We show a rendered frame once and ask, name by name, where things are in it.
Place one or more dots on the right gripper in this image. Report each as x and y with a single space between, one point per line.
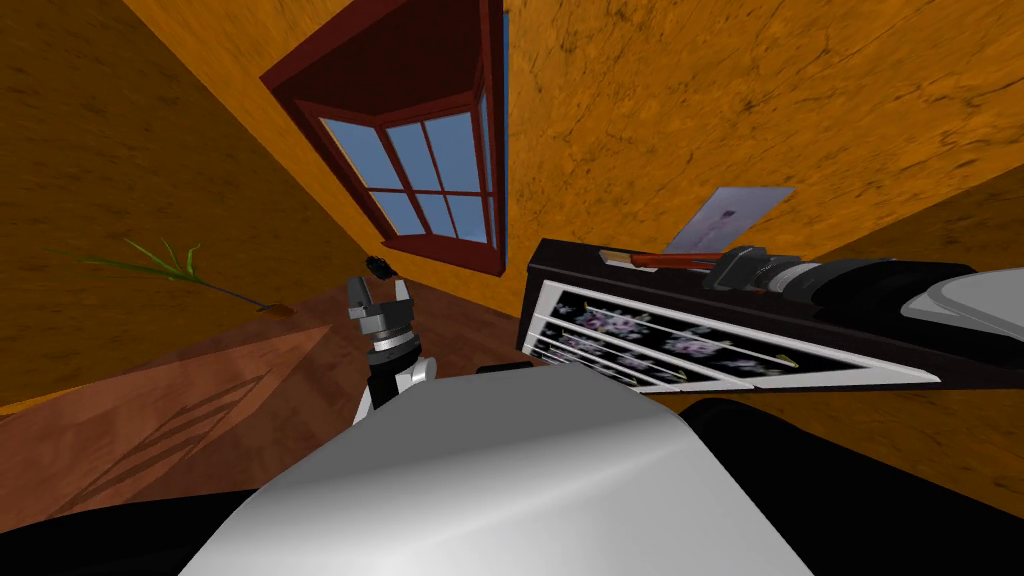
738 269

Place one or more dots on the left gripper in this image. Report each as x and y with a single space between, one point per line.
387 322

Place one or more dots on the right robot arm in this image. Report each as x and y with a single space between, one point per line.
872 290

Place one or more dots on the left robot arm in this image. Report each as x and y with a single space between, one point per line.
392 376

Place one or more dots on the small black object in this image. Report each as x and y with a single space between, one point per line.
381 267

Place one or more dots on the red-brown flat bar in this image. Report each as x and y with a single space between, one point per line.
672 260

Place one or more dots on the green plant in brown pot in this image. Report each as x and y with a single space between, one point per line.
172 270

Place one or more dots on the dark red bay window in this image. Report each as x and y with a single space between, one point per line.
416 88

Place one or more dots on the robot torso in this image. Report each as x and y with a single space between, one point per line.
496 480

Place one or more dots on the black dresser with floral drawers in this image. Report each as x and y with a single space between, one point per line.
944 358

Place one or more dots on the pale picture on wall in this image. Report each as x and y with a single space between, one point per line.
732 218

